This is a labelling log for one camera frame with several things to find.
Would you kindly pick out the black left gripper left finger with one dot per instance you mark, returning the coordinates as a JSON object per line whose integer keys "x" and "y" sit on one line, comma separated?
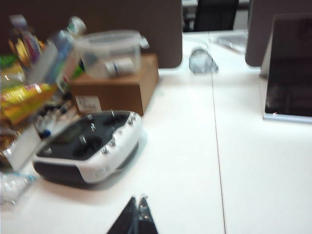
{"x": 126, "y": 220}

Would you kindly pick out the brown cardboard box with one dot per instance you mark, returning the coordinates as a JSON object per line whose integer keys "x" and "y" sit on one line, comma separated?
{"x": 122, "y": 90}

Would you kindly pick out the faceted drinking glass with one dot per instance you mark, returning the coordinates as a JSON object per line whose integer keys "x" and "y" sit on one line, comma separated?
{"x": 202, "y": 61}

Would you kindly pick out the black office chair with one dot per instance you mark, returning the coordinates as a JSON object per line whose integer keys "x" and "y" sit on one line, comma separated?
{"x": 215, "y": 14}

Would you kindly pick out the clear plastic food container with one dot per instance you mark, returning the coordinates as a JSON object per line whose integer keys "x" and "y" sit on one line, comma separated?
{"x": 109, "y": 53}

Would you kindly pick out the small white labelled bottle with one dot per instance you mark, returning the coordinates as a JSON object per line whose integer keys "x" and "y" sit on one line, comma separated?
{"x": 119, "y": 66}

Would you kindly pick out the narrow brown desk partition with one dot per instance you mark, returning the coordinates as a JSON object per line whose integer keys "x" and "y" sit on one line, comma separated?
{"x": 258, "y": 29}

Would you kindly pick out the grey plastic bag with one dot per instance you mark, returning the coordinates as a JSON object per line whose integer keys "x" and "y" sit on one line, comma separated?
{"x": 232, "y": 41}

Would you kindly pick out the clear zip bag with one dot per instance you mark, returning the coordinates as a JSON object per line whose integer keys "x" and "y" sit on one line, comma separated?
{"x": 13, "y": 187}

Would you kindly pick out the white black RC transmitter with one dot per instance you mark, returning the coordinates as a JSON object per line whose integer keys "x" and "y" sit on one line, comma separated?
{"x": 97, "y": 151}

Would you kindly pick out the clear plastic water bottle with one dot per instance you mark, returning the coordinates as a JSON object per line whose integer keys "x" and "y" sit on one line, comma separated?
{"x": 56, "y": 58}

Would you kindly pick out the wide brown desk partition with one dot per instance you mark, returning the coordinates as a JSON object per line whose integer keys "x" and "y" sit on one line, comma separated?
{"x": 122, "y": 17}

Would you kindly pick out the green packet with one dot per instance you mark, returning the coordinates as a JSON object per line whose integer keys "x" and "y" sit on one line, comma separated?
{"x": 79, "y": 69}

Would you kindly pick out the colourful foil snack bag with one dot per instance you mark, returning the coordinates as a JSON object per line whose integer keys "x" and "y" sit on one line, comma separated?
{"x": 24, "y": 44}

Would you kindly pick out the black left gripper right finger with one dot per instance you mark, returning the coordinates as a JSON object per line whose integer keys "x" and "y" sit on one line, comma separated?
{"x": 146, "y": 219}

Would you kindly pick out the yellow snack bag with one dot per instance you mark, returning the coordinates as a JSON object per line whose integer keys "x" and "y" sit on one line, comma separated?
{"x": 22, "y": 100}

